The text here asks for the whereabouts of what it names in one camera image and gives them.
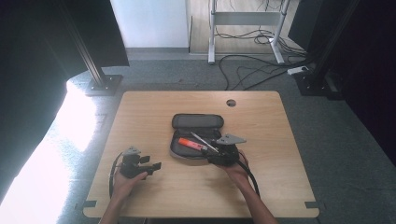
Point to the black metal stand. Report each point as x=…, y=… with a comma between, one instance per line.
x=314, y=82
x=99, y=79

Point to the grey table edge clip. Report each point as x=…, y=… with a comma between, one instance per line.
x=313, y=204
x=88, y=204

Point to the person's left hand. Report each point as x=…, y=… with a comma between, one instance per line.
x=124, y=188

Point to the orange highlighter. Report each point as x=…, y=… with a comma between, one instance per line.
x=190, y=144

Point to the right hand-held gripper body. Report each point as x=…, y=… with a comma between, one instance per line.
x=227, y=152

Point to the black curtain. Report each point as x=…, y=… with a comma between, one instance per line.
x=370, y=77
x=28, y=77

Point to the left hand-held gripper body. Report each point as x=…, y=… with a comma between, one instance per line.
x=130, y=168

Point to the person's right hand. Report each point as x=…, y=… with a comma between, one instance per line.
x=235, y=172

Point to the silver pen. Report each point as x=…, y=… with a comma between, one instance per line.
x=200, y=140

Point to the white desk frame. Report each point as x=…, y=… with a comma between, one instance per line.
x=246, y=18

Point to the grey fabric pencil case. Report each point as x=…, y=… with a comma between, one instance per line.
x=193, y=123

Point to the white power strip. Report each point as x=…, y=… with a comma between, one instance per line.
x=297, y=70

